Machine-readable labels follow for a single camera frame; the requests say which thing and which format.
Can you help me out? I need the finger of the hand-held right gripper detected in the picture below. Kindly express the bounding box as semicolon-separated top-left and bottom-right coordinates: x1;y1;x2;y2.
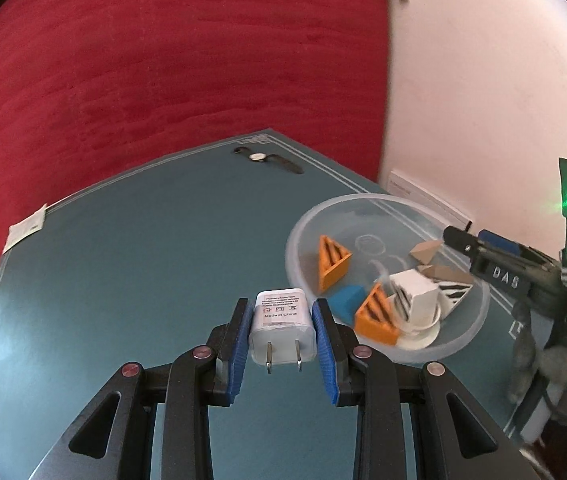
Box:
443;226;494;273
477;230;524;258

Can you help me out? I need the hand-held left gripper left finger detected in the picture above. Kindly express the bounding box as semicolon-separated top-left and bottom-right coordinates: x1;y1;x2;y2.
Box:
28;297;250;480

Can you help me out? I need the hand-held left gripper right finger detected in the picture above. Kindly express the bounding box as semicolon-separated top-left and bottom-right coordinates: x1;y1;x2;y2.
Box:
312;298;541;480

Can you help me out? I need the long brown wooden block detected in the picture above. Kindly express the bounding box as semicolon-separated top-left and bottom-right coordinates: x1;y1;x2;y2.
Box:
421;265;474;286

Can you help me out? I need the pale wooden wedge block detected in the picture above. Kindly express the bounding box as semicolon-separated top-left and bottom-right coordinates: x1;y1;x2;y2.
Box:
408;240;443;266

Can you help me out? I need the white charger plug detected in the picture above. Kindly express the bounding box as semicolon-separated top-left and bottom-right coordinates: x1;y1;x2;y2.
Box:
248;287;314;373

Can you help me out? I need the white striped triangular block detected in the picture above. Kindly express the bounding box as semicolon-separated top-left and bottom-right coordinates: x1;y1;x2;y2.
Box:
388;269;439;323
436;280;475;311

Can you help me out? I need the blue wedge block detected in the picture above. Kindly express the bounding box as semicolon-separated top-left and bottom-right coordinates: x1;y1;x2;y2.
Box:
327;284;368;322

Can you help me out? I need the orange striped triangular block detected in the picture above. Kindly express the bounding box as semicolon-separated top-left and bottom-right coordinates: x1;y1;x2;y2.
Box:
317;235;353;292
353;282;400;346

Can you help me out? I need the white plastic jar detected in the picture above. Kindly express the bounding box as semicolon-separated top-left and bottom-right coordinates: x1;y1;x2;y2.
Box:
403;305;447;335

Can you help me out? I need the white round lid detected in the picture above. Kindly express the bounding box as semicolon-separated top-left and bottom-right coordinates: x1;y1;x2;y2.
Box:
396;320;444;351

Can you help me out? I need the translucent plastic bowl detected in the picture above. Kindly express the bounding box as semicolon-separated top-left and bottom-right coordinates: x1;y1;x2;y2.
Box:
286;193;491;366

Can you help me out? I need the white paper card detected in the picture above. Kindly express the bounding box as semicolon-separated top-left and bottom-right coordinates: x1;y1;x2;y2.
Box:
6;205;48;251

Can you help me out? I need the red quilted headboard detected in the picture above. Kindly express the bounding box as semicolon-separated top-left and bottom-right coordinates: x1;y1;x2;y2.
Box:
0;0;394;306

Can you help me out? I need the black strap wristwatch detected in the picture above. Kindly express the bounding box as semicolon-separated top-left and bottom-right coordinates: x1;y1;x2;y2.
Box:
234;146;304;175

